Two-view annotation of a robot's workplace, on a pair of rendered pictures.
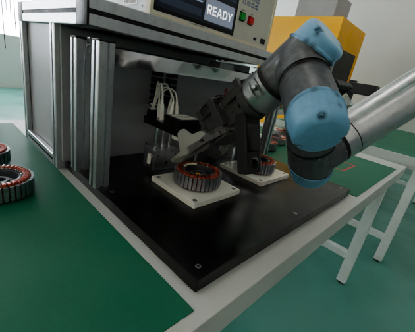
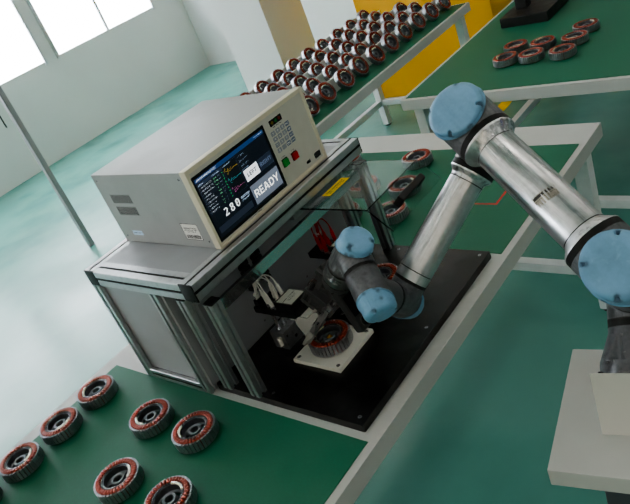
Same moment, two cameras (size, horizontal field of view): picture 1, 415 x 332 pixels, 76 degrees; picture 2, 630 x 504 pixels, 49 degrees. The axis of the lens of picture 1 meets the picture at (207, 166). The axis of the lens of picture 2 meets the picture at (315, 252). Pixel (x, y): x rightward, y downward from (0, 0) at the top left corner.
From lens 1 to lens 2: 1.10 m
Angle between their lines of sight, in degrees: 10
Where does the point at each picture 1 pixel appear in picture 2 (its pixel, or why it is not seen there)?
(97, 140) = (243, 365)
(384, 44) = not seen: outside the picture
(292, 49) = (341, 259)
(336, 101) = (378, 297)
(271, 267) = (412, 389)
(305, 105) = (363, 306)
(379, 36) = not seen: outside the picture
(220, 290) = (380, 423)
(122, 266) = (316, 440)
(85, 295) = (306, 464)
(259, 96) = (339, 284)
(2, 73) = not seen: outside the picture
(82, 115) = (213, 347)
